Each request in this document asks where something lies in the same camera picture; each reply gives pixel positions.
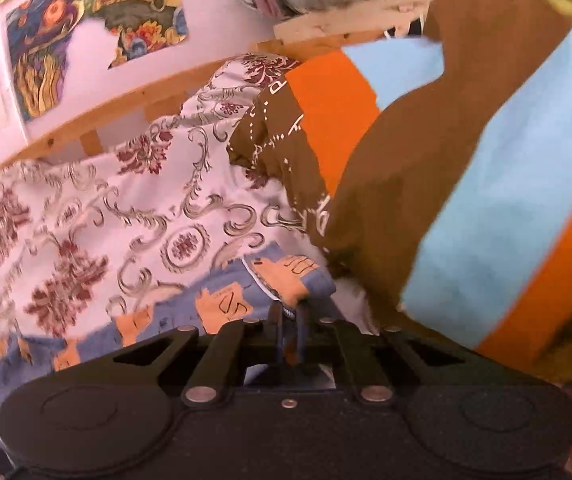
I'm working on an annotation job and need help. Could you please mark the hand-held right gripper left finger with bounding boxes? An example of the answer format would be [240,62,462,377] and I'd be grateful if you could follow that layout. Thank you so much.
[113,301,289,406]

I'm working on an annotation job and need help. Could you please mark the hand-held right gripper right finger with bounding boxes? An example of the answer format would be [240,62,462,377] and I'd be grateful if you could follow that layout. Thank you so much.
[293,302,467,405]

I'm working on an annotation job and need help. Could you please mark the blue pants with orange print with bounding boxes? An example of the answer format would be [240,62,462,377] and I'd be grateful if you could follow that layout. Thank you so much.
[0,242,339,453]

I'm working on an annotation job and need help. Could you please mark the brown orange blue blanket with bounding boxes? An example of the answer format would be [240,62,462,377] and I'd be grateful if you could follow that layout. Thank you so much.
[226,0,572,386]

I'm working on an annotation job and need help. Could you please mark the floral patterned bedspread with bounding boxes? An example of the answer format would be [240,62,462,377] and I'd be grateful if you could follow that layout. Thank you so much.
[0,52,572,480]

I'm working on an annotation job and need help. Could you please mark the wooden bed frame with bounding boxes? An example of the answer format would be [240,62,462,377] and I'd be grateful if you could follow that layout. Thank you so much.
[0,30,389,191]

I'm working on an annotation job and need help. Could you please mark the colourful wall poster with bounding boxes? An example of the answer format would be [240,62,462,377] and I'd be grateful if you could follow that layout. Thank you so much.
[5,0,86,122]
[80,0,188,70]

